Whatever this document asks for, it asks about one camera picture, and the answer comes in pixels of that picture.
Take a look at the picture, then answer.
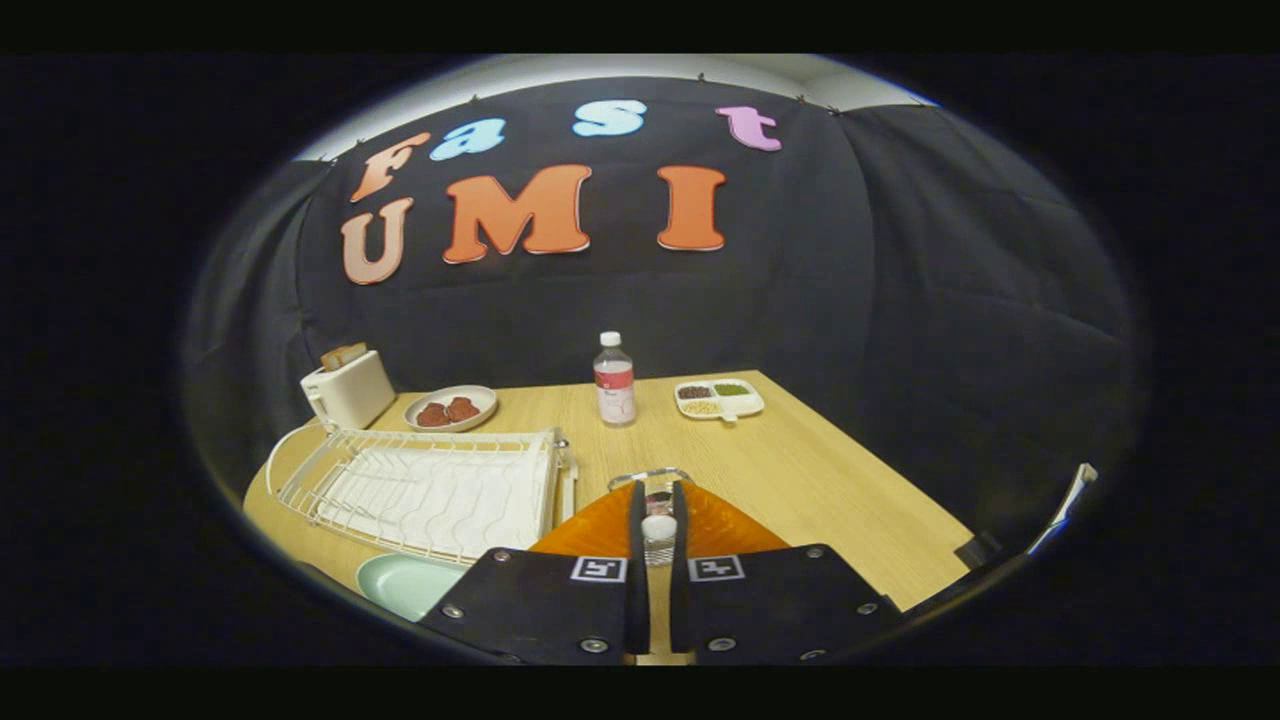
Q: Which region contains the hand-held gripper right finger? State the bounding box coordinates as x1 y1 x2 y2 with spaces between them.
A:
670 480 901 666

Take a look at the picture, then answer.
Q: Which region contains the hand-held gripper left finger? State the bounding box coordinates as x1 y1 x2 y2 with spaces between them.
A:
418 480 651 666

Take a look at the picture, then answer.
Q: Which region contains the pale green plate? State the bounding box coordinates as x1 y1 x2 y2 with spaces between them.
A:
356 553 469 623

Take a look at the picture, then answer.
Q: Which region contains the white wire dish rack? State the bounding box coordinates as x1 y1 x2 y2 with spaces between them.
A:
265 425 579 566

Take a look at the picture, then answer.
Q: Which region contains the clear square wire basket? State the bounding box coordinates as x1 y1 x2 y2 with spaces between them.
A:
607 467 694 568

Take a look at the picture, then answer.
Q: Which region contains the beige oval plate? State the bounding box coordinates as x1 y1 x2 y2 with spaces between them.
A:
404 385 498 433

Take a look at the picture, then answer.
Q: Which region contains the black table clamp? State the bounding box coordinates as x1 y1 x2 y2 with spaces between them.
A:
955 532 1003 571

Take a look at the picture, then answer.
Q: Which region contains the white divided snack tray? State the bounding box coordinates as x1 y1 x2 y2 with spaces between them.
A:
674 378 766 423

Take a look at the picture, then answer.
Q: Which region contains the clear water bottle red label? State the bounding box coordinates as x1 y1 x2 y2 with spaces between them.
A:
593 331 637 428

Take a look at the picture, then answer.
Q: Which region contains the white toaster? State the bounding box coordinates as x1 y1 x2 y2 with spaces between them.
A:
300 348 397 431

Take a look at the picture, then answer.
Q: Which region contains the white panel with blue edge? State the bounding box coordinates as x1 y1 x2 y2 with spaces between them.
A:
1028 462 1099 557

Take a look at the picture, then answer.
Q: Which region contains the black backdrop cloth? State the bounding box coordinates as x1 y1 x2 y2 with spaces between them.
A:
185 75 1136 546

